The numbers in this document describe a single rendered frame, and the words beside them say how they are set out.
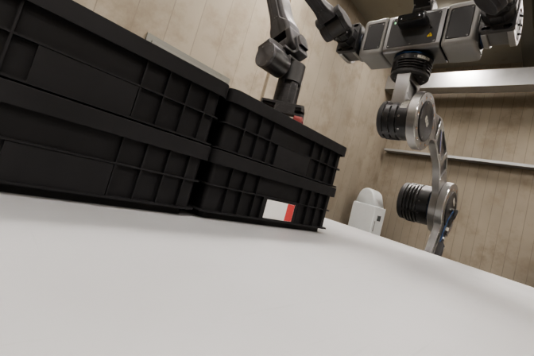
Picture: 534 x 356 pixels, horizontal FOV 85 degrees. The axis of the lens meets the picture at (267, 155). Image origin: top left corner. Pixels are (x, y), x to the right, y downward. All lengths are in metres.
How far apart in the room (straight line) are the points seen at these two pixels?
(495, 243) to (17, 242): 8.54
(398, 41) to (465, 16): 0.21
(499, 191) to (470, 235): 1.22
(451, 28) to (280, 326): 1.10
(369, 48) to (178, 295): 1.18
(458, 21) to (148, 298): 1.16
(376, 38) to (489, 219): 7.60
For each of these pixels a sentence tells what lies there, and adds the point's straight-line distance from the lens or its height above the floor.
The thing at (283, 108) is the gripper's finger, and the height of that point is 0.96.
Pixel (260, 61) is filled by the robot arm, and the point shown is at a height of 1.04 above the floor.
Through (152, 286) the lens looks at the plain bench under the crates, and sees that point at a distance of 0.23.
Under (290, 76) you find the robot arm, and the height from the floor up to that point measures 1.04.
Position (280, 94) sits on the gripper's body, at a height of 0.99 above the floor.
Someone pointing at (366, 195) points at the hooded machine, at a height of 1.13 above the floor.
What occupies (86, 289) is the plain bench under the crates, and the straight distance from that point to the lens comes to 0.22.
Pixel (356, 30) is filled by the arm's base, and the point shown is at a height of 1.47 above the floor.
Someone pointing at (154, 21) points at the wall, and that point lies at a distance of 4.27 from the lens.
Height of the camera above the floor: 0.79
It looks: 5 degrees up
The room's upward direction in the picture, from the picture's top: 15 degrees clockwise
